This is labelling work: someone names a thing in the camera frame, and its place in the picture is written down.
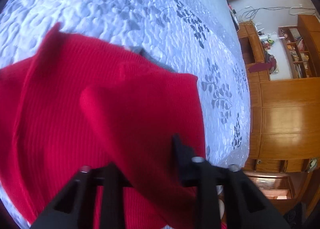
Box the white grey floral bedspread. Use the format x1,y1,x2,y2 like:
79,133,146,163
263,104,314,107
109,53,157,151
1,0,250,228

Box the wooden wardrobe cabinet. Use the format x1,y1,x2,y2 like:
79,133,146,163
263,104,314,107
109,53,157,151
245,15,319,173

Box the open wooden drawer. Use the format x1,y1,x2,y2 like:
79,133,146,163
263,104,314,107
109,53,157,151
244,171,295,200

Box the white wall cables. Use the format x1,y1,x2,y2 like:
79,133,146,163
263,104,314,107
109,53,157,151
236,3,317,21

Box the wooden bookshelf with books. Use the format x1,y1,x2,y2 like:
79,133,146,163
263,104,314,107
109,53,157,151
278,26,317,79

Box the red knit sweater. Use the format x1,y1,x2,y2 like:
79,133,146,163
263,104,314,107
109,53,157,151
1,25,205,228

